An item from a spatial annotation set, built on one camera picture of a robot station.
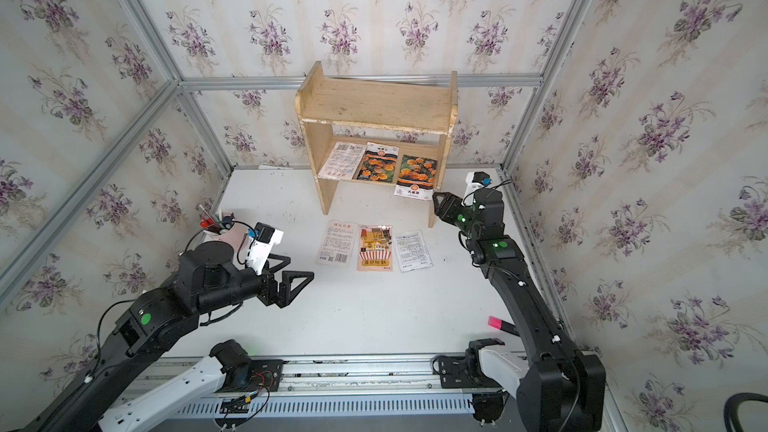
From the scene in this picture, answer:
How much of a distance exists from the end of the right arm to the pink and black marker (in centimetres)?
34

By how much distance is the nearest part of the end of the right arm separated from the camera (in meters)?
0.67

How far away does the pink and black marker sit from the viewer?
0.82m
